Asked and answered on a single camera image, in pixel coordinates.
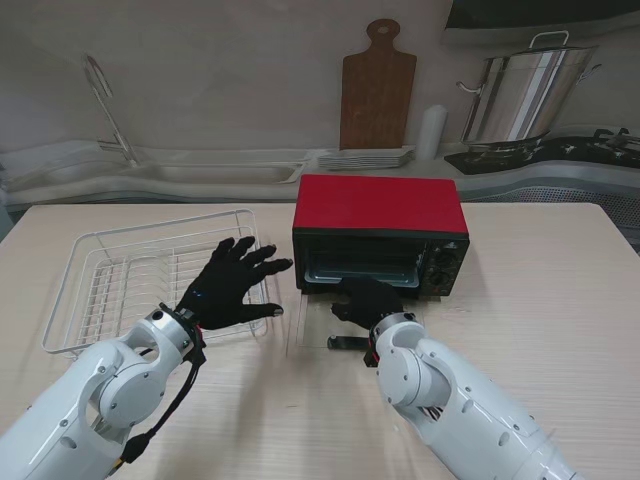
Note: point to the printed kitchen backdrop banner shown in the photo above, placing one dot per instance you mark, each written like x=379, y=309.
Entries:
x=200, y=75

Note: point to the ribbed grey metal baking tray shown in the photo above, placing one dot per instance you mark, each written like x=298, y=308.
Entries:
x=325, y=272

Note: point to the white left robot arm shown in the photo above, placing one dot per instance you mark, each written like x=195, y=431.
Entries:
x=115, y=390

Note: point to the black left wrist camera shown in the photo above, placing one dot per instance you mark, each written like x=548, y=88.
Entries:
x=198, y=356

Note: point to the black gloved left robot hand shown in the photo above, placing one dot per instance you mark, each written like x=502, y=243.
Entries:
x=227, y=290

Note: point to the red black toaster oven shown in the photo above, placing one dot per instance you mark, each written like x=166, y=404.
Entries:
x=380, y=205

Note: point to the black oven knob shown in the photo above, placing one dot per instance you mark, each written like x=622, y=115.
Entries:
x=448, y=260
x=442, y=279

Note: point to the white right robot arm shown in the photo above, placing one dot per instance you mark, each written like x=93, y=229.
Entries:
x=425, y=380

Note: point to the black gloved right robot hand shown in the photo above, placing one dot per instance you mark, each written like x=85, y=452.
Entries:
x=372, y=302

